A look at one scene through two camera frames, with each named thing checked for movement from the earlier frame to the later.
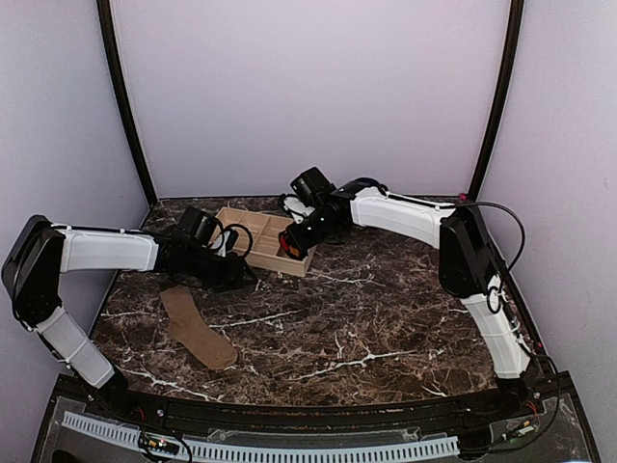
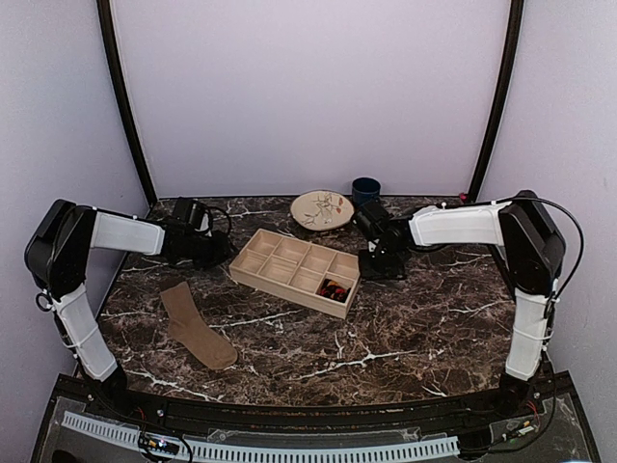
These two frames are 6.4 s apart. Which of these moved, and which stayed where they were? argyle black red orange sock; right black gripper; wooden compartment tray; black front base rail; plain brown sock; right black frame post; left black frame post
Moved: wooden compartment tray; argyle black red orange sock; right black gripper
Stayed: plain brown sock; black front base rail; left black frame post; right black frame post
